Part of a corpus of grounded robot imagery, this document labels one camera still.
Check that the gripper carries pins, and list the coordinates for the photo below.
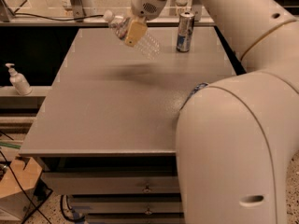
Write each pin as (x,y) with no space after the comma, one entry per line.
(146,6)

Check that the clear plastic water bottle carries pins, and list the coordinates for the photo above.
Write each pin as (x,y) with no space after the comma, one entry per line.
(148,45)

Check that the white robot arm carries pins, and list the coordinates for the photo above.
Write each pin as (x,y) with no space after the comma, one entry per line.
(236,137)

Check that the white pump dispenser bottle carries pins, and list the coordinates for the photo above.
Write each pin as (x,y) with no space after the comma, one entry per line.
(18,80)

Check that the tall silver blue can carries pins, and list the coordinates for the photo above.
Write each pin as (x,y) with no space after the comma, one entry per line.
(185,30)

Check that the blue soda can lying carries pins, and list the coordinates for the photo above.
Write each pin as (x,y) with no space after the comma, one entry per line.
(194,91)

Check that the grey drawer cabinet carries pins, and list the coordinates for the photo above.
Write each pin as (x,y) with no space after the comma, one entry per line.
(111,109)

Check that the top grey drawer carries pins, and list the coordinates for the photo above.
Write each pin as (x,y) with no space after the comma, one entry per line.
(96,183)

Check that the grey drawer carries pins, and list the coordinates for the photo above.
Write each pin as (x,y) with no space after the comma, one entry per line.
(127,204)
(96,183)
(135,219)

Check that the middle grey drawer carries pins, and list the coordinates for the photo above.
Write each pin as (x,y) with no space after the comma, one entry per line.
(127,204)

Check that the bottom grey drawer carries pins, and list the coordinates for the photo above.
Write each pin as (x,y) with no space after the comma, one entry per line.
(135,219)

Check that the cardboard box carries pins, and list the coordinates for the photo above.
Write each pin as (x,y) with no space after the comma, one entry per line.
(17,188)

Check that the grey metal post right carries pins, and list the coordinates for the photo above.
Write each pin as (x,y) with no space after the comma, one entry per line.
(197,9)

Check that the grey metal frame post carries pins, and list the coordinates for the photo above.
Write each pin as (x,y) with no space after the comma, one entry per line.
(82,9)

